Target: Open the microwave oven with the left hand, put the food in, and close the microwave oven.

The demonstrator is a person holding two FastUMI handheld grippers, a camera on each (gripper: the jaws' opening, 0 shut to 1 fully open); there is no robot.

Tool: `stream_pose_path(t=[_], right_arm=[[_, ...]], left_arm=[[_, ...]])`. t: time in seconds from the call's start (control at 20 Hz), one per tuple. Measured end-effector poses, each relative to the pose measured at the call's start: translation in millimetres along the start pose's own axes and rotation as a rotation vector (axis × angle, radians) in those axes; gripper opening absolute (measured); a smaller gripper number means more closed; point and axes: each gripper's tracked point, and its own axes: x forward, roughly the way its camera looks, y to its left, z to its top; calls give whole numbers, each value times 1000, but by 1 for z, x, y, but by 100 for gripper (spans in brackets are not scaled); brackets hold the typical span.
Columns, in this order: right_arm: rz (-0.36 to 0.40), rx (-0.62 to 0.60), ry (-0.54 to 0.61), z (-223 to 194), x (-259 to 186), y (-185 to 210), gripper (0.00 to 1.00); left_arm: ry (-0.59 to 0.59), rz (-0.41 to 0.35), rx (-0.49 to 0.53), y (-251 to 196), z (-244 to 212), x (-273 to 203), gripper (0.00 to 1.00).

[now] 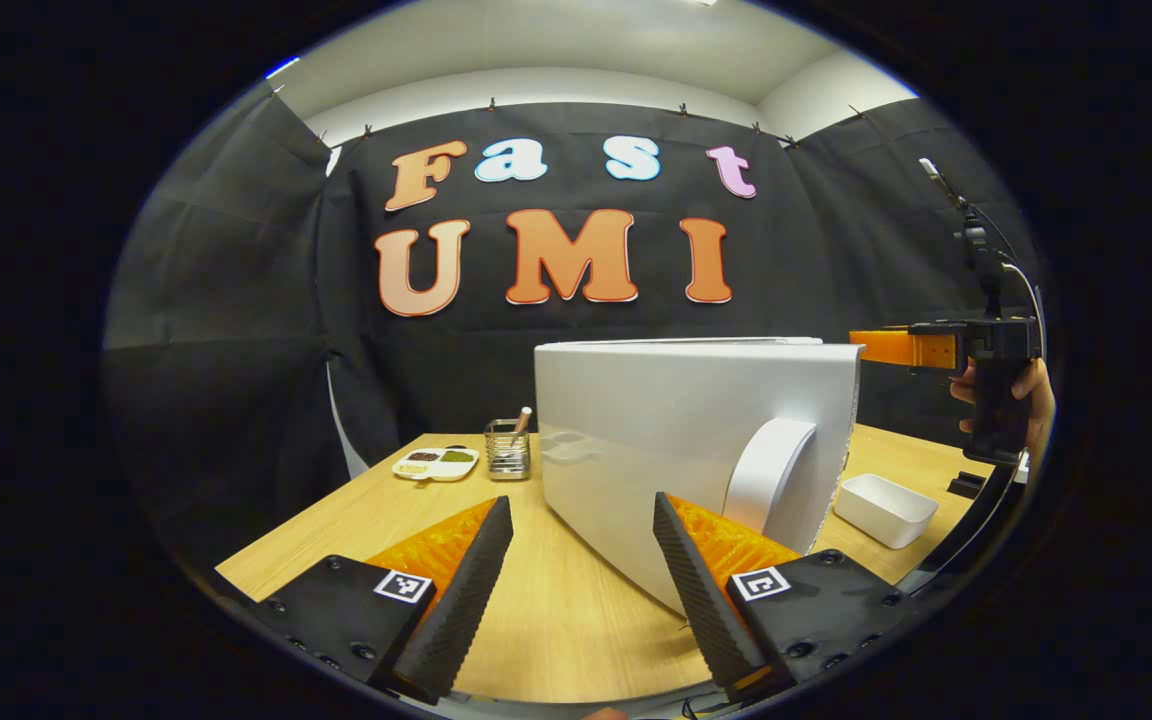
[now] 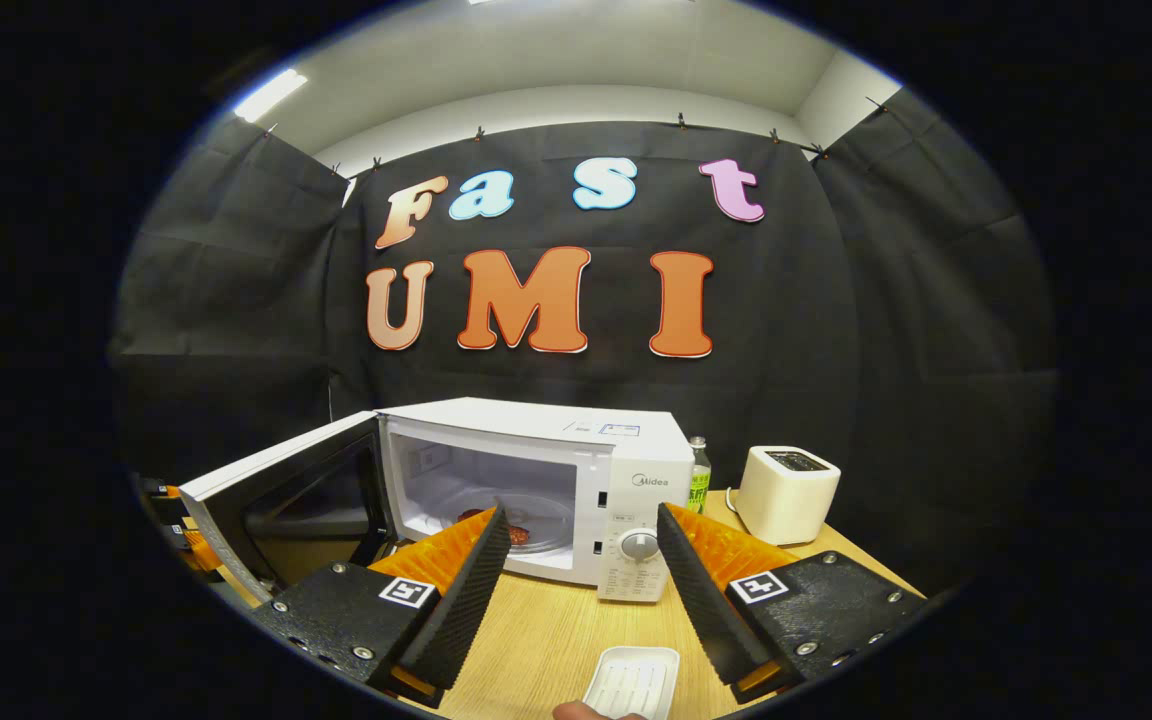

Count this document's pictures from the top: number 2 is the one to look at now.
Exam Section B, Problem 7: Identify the white ridged dish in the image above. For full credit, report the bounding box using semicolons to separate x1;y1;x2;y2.
582;646;681;720

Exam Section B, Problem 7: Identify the glass turntable plate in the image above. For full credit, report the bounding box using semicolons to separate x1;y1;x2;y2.
433;487;578;559

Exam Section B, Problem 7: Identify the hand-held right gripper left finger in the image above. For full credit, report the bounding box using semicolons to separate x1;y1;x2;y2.
254;503;512;711

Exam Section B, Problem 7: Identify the brown meat piece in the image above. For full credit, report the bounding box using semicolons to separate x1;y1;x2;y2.
456;508;533;547

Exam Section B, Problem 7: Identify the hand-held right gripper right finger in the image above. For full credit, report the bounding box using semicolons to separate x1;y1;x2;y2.
656;503;927;706

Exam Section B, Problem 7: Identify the white microwave oven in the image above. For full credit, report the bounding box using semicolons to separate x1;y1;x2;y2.
179;397;695;604

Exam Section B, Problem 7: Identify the ceiling light strip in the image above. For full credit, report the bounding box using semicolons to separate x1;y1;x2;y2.
233;68;309;123

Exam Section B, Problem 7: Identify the black backdrop cloth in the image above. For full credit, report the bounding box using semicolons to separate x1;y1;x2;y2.
108;88;1057;596

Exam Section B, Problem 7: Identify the green label drink bottle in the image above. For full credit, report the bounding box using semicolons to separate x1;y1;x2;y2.
686;436;713;515

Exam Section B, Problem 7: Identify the white toaster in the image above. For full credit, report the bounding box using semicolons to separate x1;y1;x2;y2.
734;446;842;547

